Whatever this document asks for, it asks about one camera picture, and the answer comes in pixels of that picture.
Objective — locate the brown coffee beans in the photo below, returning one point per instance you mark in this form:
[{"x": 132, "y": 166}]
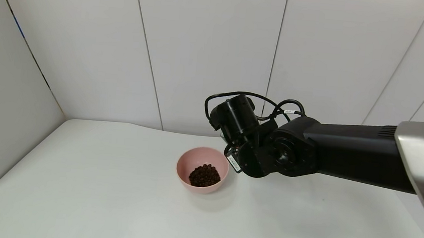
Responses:
[{"x": 205, "y": 176}]

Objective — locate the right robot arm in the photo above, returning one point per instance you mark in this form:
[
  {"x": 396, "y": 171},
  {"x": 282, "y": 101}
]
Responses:
[{"x": 347, "y": 154}]

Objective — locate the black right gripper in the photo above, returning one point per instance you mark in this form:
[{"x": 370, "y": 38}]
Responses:
[{"x": 233, "y": 162}]

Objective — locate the pink bowl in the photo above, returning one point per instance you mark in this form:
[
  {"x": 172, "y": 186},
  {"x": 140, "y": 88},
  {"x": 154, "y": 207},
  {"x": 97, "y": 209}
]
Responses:
[{"x": 193, "y": 159}]

